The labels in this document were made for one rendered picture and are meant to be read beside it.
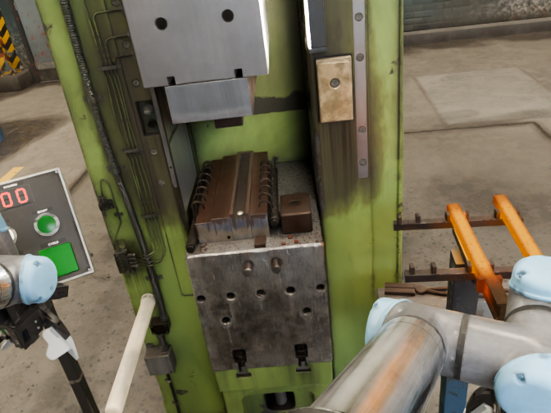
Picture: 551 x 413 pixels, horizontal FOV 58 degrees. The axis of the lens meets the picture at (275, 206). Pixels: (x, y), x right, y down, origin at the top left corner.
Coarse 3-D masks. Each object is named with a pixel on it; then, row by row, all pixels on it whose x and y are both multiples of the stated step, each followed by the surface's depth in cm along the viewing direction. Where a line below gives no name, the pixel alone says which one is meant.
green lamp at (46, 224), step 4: (44, 216) 124; (48, 216) 124; (40, 220) 124; (44, 220) 124; (48, 220) 124; (52, 220) 124; (40, 224) 123; (44, 224) 124; (48, 224) 124; (52, 224) 124; (56, 224) 125; (40, 228) 123; (44, 228) 124; (48, 228) 124; (52, 228) 124; (44, 232) 124; (48, 232) 124
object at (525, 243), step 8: (496, 200) 129; (504, 200) 128; (504, 208) 125; (512, 208) 125; (504, 216) 123; (512, 216) 121; (512, 224) 119; (520, 224) 118; (512, 232) 117; (520, 232) 116; (528, 232) 115; (520, 240) 113; (528, 240) 113; (520, 248) 113; (528, 248) 110; (536, 248) 110
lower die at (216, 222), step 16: (224, 160) 171; (256, 160) 167; (224, 176) 159; (256, 176) 156; (208, 192) 153; (224, 192) 150; (256, 192) 147; (208, 208) 145; (224, 208) 141; (256, 208) 139; (208, 224) 138; (224, 224) 138; (240, 224) 138; (256, 224) 138; (208, 240) 141; (224, 240) 141
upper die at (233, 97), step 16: (224, 80) 118; (240, 80) 118; (176, 96) 120; (192, 96) 120; (208, 96) 120; (224, 96) 120; (240, 96) 120; (176, 112) 122; (192, 112) 122; (208, 112) 122; (224, 112) 122; (240, 112) 122
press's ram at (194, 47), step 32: (128, 0) 109; (160, 0) 109; (192, 0) 109; (224, 0) 109; (256, 0) 109; (160, 32) 113; (192, 32) 113; (224, 32) 113; (256, 32) 113; (160, 64) 116; (192, 64) 116; (224, 64) 116; (256, 64) 116
